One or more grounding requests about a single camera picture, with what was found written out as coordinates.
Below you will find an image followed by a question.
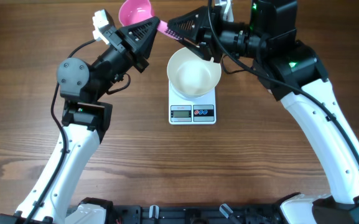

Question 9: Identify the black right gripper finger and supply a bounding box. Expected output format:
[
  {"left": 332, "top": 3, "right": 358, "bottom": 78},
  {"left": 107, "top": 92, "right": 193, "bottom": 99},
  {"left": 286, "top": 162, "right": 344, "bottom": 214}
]
[
  {"left": 179, "top": 39, "right": 223, "bottom": 63},
  {"left": 167, "top": 6, "right": 212, "bottom": 44}
]

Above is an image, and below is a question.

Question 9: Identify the pink plastic scoop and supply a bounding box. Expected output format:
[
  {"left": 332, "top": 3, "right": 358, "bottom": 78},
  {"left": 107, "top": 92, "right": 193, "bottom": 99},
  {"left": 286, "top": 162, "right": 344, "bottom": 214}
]
[{"left": 119, "top": 0, "right": 182, "bottom": 40}]

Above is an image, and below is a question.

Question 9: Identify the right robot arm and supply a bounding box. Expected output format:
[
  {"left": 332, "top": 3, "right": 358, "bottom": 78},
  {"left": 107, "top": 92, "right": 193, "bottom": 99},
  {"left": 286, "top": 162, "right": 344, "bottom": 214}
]
[{"left": 168, "top": 0, "right": 359, "bottom": 223}]

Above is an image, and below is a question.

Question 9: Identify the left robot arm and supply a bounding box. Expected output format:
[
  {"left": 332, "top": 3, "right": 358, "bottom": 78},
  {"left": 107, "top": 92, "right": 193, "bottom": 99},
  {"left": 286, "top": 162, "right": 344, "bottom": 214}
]
[{"left": 0, "top": 10, "right": 160, "bottom": 223}]

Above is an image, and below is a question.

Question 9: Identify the white bowl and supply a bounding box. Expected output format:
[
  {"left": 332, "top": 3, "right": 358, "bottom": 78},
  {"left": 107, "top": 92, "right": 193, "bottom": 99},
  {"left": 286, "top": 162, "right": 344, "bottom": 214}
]
[{"left": 167, "top": 47, "right": 221, "bottom": 98}]

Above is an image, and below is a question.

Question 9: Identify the white digital kitchen scale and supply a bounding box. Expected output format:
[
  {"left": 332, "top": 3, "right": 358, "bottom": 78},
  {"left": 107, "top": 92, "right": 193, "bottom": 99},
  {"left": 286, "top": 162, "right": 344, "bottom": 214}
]
[{"left": 168, "top": 82, "right": 217, "bottom": 125}]

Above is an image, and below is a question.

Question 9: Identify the black right camera cable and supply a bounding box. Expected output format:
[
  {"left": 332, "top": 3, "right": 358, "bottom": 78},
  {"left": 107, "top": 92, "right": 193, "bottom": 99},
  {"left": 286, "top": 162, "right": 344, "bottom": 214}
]
[{"left": 207, "top": 0, "right": 359, "bottom": 200}]

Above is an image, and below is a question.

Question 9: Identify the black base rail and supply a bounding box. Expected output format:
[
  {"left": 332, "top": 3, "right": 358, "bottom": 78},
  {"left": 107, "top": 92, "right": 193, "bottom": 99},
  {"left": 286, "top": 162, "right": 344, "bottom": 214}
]
[{"left": 113, "top": 204, "right": 284, "bottom": 224}]

